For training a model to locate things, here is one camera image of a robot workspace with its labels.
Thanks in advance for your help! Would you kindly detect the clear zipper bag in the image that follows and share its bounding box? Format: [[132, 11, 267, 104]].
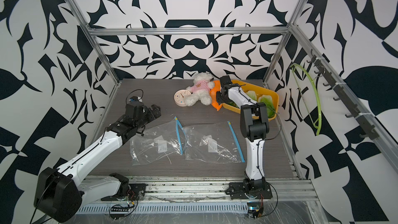
[[130, 117, 186, 166], [183, 121, 245, 164]]

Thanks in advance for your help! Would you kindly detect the yellow plastic tray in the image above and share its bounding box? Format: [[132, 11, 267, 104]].
[[210, 79, 279, 121]]

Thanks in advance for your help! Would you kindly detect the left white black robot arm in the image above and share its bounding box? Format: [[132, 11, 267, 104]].
[[34, 101, 161, 223]]

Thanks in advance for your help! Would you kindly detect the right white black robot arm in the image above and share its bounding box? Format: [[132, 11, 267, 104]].
[[216, 76, 269, 194]]

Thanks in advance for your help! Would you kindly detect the middle chinese cabbage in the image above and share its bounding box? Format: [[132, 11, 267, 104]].
[[246, 90, 257, 101]]

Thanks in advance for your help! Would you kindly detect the chinese cabbage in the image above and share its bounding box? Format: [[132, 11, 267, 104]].
[[258, 95, 276, 118], [246, 90, 257, 101]]

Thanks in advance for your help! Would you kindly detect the right chinese cabbage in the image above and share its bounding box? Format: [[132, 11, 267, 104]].
[[258, 95, 276, 118]]

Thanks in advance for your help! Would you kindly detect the orange plush toy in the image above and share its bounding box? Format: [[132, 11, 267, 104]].
[[210, 80, 222, 111]]

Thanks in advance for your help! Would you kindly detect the white teddy bear pink shirt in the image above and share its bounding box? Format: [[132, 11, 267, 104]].
[[184, 72, 215, 106]]

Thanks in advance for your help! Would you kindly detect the small pink round clock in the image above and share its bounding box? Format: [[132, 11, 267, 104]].
[[174, 89, 191, 107]]

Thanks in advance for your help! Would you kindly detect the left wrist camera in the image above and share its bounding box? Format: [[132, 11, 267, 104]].
[[129, 96, 142, 103]]

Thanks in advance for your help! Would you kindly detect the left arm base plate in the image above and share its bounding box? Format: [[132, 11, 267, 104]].
[[101, 183, 147, 201]]

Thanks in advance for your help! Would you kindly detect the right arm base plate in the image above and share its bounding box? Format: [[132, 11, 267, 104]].
[[226, 178, 273, 200]]

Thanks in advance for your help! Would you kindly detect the aluminium frame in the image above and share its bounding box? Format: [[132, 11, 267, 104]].
[[43, 0, 398, 224]]

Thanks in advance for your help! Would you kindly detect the black wall hook rack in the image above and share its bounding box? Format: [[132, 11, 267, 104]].
[[309, 49, 382, 140]]

